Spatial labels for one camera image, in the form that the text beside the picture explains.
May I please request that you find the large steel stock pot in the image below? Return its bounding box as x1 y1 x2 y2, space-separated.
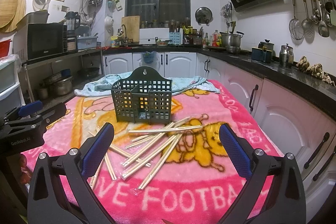
220 31 244 48

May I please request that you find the dark green utensil basket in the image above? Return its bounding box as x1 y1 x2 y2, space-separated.
111 66 172 125

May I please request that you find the wooden cutting board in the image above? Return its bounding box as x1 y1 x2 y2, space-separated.
121 15 140 43

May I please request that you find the blender jug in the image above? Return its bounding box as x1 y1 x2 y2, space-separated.
65 11 80 36

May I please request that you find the hanging steel ladle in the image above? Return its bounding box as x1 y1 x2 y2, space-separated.
302 0 313 32

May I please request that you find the steel kettle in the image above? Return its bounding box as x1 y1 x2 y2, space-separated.
279 44 294 68

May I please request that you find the white bread box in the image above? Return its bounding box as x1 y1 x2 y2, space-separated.
139 28 169 45

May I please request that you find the hanging steel pot lid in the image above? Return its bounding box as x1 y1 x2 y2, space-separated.
195 7 213 26

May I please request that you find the pink cartoon blanket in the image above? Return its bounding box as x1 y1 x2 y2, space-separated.
25 81 281 223

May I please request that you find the hanging wire skimmer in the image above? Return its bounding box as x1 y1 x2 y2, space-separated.
289 0 304 40

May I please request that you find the teal container yellow rim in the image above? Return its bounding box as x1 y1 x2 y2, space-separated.
251 47 273 63

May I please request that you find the round bamboo board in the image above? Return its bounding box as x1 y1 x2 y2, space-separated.
1 0 26 33

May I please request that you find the steel pot on shelf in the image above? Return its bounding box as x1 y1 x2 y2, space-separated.
51 76 72 97

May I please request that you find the ginger root pile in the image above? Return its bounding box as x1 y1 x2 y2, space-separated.
296 56 335 86

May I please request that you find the black microwave oven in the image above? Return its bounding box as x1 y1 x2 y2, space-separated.
13 23 64 63

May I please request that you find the light blue cloth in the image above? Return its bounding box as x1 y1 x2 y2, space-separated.
74 72 220 97

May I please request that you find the wooden chopstick pair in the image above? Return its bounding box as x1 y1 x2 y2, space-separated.
122 117 190 168
89 157 105 190
127 125 203 134
137 134 182 190
121 135 176 180
89 129 152 181

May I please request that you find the light blue utensil holder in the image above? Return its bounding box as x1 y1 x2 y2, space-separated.
169 28 183 46

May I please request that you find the dark small pot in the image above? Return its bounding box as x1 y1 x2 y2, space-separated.
258 39 274 51

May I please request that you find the blue plastic dish bin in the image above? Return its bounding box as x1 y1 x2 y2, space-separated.
76 36 97 51

